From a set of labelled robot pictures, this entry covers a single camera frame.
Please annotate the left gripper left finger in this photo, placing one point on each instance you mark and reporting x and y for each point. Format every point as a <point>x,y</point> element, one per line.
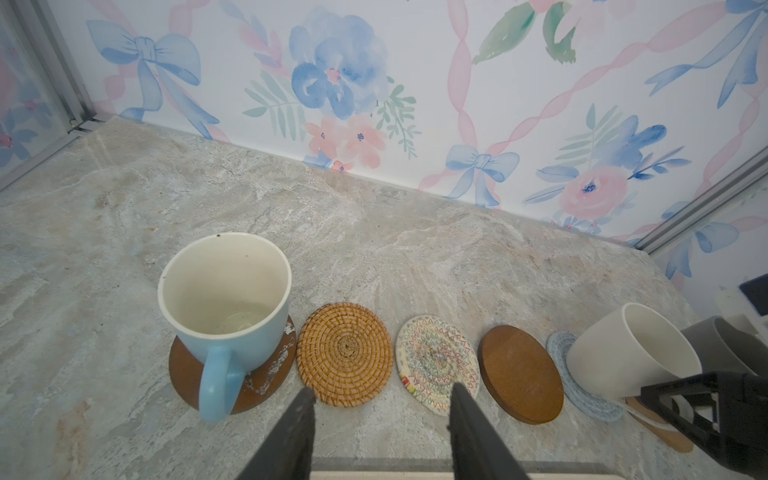
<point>286,452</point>

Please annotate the woven rattan coaster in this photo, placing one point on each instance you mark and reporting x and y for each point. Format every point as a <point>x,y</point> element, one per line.
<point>344,354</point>

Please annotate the cream white mug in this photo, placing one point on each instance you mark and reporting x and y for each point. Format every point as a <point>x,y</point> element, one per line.
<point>629,349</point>

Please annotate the brown wooden round coaster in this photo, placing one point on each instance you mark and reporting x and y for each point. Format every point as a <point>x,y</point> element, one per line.
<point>520,375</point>

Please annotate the blue woven coaster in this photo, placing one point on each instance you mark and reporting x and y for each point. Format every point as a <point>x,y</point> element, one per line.
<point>558,345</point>

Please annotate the right corner aluminium post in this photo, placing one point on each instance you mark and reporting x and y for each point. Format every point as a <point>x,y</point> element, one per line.
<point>732,186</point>

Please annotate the cork paw coaster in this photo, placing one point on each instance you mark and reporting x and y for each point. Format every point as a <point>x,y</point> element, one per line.
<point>655,424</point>

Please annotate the multicolour woven coaster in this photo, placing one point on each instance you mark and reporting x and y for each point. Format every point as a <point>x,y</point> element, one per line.
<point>432,356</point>

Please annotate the left corner aluminium post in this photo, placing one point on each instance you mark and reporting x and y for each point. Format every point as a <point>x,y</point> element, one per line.
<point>41,33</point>

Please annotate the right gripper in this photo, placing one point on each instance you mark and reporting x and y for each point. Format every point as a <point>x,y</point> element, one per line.
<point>723,413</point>

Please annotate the corner aluminium post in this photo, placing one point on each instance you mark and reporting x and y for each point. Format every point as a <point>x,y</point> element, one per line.
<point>41,33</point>
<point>732,186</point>

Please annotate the blue mug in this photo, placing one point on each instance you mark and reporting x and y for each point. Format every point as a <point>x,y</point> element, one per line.
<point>227,296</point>

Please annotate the dark brown round coaster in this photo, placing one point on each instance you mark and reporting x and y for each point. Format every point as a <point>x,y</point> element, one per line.
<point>186,372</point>

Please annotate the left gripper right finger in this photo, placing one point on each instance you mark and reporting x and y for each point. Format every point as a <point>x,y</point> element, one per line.
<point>478,452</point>

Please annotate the grey mug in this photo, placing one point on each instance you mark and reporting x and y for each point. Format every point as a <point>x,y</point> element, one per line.
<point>722,347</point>

